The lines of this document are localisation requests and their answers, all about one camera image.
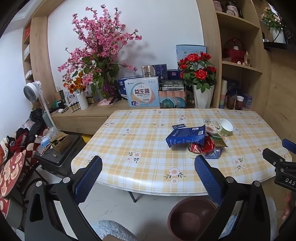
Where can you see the blue white carton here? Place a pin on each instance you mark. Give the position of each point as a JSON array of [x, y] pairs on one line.
[[121, 87]]

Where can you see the row of small brown bottles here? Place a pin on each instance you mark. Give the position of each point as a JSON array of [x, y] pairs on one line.
[[74, 107]]

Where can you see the brown paper bag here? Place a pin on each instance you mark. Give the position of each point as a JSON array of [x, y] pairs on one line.
[[60, 93]]

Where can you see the open cardboard box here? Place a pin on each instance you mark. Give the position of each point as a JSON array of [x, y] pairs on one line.
[[60, 143]]

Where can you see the potted pink rose plant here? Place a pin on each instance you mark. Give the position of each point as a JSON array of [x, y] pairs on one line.
[[276, 34]]

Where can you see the white plastic cup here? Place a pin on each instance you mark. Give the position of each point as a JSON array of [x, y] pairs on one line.
[[191, 153]]

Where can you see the wooden shelf unit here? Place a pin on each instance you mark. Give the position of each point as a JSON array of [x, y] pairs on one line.
[[209, 46]]

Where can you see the black packets carton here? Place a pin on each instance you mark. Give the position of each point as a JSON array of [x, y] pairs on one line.
[[172, 84]]

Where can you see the white desk fan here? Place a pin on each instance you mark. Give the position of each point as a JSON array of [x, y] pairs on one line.
[[32, 91]]

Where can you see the floral paper cup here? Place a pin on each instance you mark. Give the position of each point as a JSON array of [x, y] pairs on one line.
[[223, 132]]

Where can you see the tall light blue box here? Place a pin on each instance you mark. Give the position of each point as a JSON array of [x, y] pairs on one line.
[[185, 52]]

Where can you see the white ribbed vase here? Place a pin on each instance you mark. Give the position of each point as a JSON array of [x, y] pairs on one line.
[[82, 102]]

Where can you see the narrow wooden shelf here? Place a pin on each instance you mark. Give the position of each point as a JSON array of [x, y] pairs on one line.
[[39, 58]]

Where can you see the dark blue shelf box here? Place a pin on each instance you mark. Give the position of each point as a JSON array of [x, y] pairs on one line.
[[233, 87]]

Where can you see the pile of clothes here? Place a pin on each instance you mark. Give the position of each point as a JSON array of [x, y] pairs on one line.
[[34, 120]]

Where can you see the floral clear wrapper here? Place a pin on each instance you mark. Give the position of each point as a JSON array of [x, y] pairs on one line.
[[211, 129]]

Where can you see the small black tripod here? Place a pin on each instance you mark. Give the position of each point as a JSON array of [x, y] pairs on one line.
[[115, 99]]

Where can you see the pink blossom bouquet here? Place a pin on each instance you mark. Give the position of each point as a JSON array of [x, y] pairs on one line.
[[101, 34]]

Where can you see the small glass bottle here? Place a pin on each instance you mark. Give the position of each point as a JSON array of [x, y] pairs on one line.
[[247, 59]]

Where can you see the green foil packet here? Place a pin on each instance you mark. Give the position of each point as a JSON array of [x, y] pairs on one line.
[[218, 141]]

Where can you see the clear blue plastic bag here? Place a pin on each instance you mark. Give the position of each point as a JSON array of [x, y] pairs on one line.
[[214, 154]]

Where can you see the small blue carton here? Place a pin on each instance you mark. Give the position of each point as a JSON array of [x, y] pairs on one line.
[[248, 102]]

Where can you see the purple artificial flowers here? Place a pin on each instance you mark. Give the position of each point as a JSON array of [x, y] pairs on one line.
[[109, 89]]

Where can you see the orange artificial flowers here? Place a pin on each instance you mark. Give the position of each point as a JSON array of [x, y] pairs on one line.
[[77, 84]]

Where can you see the brown plastic cup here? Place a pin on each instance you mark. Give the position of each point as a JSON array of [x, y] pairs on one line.
[[231, 103]]

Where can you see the pink teal storage box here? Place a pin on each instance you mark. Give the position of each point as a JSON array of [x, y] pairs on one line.
[[172, 100]]

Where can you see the stack of pastel cups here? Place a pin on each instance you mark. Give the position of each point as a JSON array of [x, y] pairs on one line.
[[223, 97]]

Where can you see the red basket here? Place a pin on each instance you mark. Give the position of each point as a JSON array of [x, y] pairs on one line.
[[235, 54]]

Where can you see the red rose plant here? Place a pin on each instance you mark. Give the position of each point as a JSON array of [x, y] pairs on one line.
[[200, 74]]

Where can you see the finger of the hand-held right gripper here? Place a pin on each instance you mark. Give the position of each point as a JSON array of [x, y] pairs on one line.
[[289, 144], [272, 156]]

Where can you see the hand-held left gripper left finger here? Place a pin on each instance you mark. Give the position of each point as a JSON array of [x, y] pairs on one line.
[[89, 178]]

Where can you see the red white paper cup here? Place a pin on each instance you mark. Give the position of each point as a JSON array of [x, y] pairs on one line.
[[239, 104]]

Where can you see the white printed ceramic jar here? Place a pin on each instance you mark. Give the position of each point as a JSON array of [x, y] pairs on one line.
[[217, 5], [232, 10]]

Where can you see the black table leg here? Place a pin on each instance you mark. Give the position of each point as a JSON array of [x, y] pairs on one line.
[[134, 197]]

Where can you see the small dark blue wrapper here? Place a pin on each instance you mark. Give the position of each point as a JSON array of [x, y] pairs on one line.
[[179, 126]]

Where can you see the person's fluffy blue leg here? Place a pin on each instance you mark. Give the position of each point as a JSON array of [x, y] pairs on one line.
[[111, 229]]

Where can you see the large light blue box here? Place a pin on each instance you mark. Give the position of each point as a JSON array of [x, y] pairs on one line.
[[142, 92]]

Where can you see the maroon plastic bin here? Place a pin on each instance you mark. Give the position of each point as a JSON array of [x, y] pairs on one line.
[[189, 217]]

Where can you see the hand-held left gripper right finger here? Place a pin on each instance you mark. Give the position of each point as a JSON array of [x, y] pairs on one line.
[[208, 178]]

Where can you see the dark blue patterned box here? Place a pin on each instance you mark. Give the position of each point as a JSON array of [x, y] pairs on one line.
[[161, 70]]

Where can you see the black wall shelf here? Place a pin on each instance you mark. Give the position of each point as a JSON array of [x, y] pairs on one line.
[[275, 45]]

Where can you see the pink cloth bow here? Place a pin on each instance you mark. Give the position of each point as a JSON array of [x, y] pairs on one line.
[[105, 102]]

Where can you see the black case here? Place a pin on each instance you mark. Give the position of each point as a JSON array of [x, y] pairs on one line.
[[64, 160]]

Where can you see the silver gold box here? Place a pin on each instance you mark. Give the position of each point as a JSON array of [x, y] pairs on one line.
[[148, 70]]

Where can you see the blue foil packet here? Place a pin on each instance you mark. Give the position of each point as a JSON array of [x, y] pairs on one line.
[[185, 136]]

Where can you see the person's right hand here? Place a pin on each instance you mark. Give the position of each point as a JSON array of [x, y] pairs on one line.
[[289, 206]]

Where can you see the crumpled clear wrapper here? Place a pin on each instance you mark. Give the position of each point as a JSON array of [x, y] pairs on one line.
[[208, 121]]

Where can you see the small dark blue box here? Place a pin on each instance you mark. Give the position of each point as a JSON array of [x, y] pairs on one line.
[[172, 74]]

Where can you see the white faceted flower pot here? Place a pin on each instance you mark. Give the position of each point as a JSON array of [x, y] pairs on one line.
[[203, 98]]

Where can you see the wooden sideboard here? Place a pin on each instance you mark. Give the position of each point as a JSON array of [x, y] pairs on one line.
[[81, 118]]

